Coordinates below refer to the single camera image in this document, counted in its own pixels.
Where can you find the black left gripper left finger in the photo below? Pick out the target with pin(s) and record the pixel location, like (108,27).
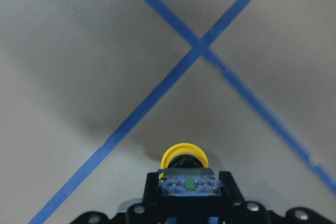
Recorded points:
(152,192)

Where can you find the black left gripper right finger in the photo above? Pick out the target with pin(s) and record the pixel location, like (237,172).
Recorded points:
(230,189)

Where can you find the yellow push button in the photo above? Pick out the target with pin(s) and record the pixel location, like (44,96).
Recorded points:
(185,172)

